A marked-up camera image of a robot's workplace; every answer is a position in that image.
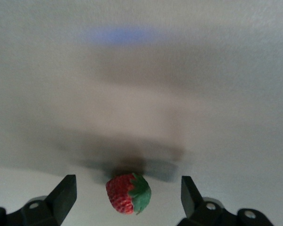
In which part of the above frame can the red strawberry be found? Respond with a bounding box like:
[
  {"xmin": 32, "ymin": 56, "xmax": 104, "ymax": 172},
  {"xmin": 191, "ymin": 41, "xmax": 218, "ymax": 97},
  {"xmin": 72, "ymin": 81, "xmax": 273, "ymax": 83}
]
[{"xmin": 105, "ymin": 173, "xmax": 152, "ymax": 215}]

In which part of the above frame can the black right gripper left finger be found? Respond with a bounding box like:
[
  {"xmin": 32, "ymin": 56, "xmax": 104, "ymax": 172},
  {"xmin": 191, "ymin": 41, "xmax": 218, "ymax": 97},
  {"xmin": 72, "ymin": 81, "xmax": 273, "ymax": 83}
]
[{"xmin": 0, "ymin": 174, "xmax": 77, "ymax": 226}]

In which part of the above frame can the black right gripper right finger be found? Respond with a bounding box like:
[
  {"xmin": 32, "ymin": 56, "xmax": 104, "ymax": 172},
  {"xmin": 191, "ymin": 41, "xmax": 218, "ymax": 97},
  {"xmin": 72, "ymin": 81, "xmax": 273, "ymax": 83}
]
[{"xmin": 176, "ymin": 175, "xmax": 274, "ymax": 226}]

